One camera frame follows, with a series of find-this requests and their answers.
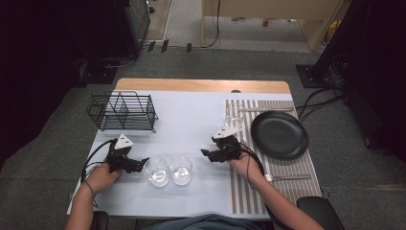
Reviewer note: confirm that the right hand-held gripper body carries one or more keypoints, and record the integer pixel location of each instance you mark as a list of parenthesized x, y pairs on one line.
[(230, 147)]

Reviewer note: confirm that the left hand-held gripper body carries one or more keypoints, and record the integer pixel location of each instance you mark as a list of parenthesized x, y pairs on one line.
[(119, 156)]

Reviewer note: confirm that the clear drinking glass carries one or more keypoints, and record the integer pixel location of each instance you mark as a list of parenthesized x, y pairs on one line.
[(156, 174), (234, 115), (180, 172)]

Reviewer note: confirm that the person's right hand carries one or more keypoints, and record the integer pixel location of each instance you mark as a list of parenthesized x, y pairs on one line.
[(245, 167)]

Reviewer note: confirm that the person's left hand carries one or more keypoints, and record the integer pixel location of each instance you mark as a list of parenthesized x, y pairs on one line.
[(102, 177)]

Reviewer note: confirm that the light blue table cloth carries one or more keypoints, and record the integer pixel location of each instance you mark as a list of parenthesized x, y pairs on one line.
[(188, 127)]

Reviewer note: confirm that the black wrist band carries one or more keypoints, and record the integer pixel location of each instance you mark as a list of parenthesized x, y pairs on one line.
[(91, 186)]

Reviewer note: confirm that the black round plate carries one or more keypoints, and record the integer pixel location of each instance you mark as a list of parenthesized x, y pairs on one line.
[(279, 135)]

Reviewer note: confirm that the black chair armrest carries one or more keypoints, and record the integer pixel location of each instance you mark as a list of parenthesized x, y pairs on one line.
[(319, 211), (100, 221)]

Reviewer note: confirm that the silver fork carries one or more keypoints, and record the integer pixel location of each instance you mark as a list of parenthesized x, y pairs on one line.
[(287, 177)]

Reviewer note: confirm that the person's blue-grey shirt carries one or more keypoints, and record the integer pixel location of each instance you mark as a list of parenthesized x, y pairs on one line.
[(207, 223)]

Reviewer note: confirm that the grey striped placemat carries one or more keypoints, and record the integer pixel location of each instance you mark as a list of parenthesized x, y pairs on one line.
[(287, 188)]

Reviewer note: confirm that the black stand base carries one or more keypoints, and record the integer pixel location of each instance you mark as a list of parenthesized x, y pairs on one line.
[(309, 76)]

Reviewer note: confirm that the small red object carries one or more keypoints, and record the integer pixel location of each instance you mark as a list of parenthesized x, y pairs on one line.
[(265, 21)]

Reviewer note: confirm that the dark equipment cabinet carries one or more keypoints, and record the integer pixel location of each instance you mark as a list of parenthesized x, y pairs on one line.
[(137, 25)]

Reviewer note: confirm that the light wooden cabinet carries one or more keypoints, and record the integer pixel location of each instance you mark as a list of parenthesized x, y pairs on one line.
[(271, 8)]

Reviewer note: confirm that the yellow object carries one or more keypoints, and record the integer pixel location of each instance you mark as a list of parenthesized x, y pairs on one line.
[(334, 28)]

